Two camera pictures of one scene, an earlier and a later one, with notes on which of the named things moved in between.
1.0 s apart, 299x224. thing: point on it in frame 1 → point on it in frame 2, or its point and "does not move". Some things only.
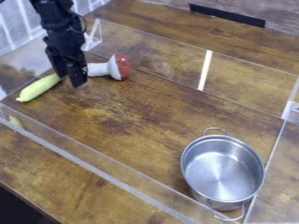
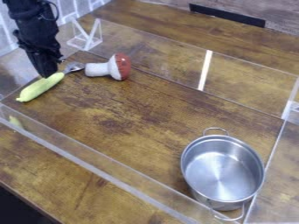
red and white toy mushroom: (117, 66) does not move
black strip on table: (236, 17) does not move
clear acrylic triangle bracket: (93, 38) does not move
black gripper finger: (59, 64) → (37, 61)
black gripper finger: (77, 73) → (45, 62)
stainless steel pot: (223, 171) does not move
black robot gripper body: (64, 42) → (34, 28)
